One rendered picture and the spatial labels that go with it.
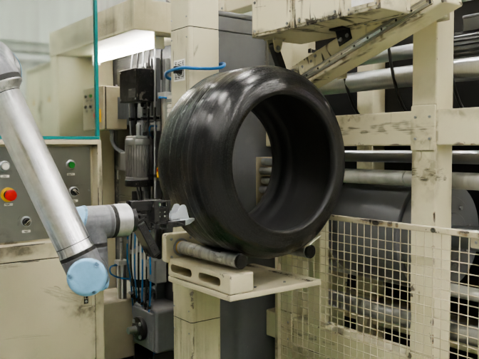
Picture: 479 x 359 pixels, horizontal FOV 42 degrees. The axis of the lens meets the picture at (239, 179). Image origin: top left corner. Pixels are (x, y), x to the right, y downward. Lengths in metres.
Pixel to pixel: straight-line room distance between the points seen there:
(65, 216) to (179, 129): 0.49
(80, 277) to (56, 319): 0.90
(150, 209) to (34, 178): 0.37
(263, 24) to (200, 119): 0.63
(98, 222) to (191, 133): 0.37
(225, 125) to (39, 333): 1.09
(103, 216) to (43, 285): 0.75
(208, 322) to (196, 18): 1.07
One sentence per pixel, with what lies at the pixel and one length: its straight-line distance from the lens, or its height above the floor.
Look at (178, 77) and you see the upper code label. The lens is 2.22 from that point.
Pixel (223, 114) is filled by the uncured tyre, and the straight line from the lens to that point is 1.74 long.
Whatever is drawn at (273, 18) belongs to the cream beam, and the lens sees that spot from 2.23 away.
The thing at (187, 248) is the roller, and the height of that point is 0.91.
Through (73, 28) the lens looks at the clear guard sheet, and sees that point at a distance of 2.41.
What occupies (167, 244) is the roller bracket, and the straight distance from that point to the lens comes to 2.10.
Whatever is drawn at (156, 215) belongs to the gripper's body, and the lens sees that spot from 1.72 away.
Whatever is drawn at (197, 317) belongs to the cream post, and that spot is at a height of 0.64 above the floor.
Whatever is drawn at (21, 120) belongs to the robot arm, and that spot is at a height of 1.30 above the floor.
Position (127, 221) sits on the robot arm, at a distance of 1.67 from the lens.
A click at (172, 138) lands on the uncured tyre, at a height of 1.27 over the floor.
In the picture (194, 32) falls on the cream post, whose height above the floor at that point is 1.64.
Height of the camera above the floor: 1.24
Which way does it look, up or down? 3 degrees down
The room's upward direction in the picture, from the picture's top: straight up
